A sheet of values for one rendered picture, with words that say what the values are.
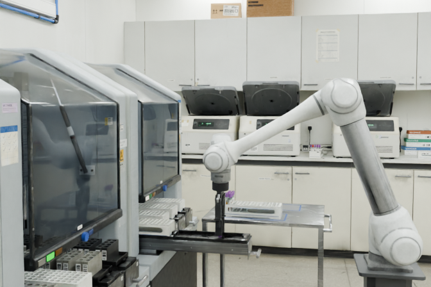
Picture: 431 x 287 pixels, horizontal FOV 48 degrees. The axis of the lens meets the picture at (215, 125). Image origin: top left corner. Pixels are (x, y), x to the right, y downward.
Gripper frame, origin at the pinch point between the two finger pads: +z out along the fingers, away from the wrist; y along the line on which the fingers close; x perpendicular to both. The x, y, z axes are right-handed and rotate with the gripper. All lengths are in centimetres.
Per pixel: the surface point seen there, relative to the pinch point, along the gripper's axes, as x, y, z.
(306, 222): 37.7, -25.5, 2.3
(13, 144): -35, 101, -45
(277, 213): 23.6, -29.5, -0.7
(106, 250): -33, 49, -2
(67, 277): -35, 73, -1
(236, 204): 2.9, -32.4, -3.1
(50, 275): -40, 73, -1
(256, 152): -8, -227, -9
